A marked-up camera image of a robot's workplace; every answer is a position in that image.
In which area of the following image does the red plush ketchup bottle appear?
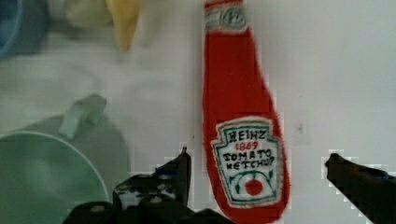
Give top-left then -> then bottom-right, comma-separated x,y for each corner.
203,0 -> 290,224

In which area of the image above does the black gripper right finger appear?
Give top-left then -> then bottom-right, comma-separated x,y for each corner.
325,153 -> 396,224

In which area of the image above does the yellow plush banana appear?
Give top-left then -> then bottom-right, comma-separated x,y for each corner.
106,0 -> 141,52

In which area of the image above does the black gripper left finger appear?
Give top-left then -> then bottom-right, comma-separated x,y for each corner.
63,148 -> 233,224

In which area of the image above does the green mug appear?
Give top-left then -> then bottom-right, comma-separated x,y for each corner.
0,94 -> 130,224

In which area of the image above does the blue bowl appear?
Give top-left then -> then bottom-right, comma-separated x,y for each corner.
0,0 -> 21,58

